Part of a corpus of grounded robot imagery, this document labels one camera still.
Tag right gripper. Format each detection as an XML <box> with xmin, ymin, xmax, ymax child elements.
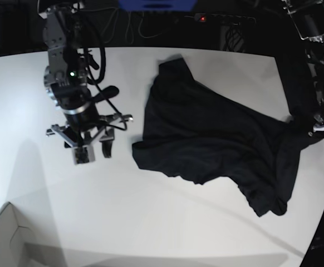
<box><xmin>46</xmin><ymin>107</ymin><xmax>133</xmax><ymax>165</ymax></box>

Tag black t-shirt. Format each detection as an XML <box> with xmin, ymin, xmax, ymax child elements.
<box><xmin>132</xmin><ymin>57</ymin><xmax>324</xmax><ymax>216</ymax></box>

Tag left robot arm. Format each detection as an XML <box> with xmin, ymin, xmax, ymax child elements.
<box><xmin>283</xmin><ymin>1</ymin><xmax>324</xmax><ymax>132</ymax></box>

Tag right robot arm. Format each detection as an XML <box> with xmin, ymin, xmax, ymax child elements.
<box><xmin>37</xmin><ymin>1</ymin><xmax>133</xmax><ymax>165</ymax></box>

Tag white cardboard box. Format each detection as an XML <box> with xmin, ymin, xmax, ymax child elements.
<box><xmin>0</xmin><ymin>202</ymin><xmax>39</xmax><ymax>266</ymax></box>

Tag blue plastic bin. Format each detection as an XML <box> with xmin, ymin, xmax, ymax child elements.
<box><xmin>118</xmin><ymin>0</ymin><xmax>197</xmax><ymax>12</ymax></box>

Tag black power strip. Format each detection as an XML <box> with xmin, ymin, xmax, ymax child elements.
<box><xmin>184</xmin><ymin>13</ymin><xmax>257</xmax><ymax>26</ymax></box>

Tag grey cable loops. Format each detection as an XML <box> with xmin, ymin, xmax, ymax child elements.
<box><xmin>122</xmin><ymin>11</ymin><xmax>179</xmax><ymax>44</ymax></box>

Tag black cable bundle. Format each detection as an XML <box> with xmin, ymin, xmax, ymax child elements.
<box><xmin>220</xmin><ymin>23</ymin><xmax>248</xmax><ymax>52</ymax></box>

